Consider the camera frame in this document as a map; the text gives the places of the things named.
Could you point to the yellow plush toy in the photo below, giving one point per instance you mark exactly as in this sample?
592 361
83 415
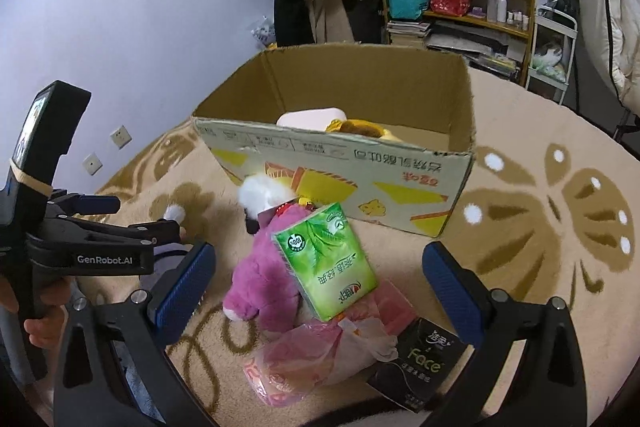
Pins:
360 129

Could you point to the tall white bottle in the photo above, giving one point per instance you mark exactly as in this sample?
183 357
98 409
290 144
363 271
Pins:
493 2

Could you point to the pale pink soft pack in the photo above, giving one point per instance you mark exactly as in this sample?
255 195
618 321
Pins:
310 117

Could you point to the person's left hand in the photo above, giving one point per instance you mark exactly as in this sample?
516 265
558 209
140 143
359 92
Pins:
47 329

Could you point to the grey soft toy white tip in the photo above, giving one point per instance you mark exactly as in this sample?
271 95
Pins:
173 211

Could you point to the row of small bottles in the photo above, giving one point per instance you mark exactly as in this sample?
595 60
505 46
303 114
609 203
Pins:
519 19

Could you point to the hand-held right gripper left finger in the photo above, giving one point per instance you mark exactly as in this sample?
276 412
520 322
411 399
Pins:
185 288

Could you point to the printed cardboard box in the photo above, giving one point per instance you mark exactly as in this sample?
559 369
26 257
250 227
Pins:
350 77

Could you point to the black tissue pack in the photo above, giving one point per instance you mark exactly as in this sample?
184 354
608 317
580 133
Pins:
420 369

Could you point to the pink plastic wrapped pack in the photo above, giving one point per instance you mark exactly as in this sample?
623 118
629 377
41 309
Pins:
300 357

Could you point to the white metal cart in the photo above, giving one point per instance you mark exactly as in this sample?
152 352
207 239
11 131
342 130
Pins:
570 27

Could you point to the short white bottle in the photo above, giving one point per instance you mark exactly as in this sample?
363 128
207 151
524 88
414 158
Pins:
502 9

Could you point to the pink plush toy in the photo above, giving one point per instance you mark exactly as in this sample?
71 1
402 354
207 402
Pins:
265 269

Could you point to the small printed bag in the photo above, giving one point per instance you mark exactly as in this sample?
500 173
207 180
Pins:
263 31

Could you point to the pile of papers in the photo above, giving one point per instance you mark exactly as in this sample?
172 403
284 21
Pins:
475 49

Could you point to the black hanging garment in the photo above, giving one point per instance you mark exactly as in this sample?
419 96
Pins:
290 7

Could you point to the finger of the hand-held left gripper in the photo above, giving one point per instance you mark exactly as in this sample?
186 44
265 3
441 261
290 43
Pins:
135 231
100 205

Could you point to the beige hanging garment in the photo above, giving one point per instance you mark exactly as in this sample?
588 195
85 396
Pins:
325 7

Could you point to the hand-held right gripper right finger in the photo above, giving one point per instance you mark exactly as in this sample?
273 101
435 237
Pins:
450 293

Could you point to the white hanging bedding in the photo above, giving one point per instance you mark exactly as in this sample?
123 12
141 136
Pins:
620 32

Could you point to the white wall socket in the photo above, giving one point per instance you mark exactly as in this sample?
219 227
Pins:
92 164
120 137

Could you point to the stack of books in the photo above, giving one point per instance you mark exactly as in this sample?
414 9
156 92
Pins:
407 34

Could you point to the green tissue pack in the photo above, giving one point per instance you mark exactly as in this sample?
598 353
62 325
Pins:
325 259

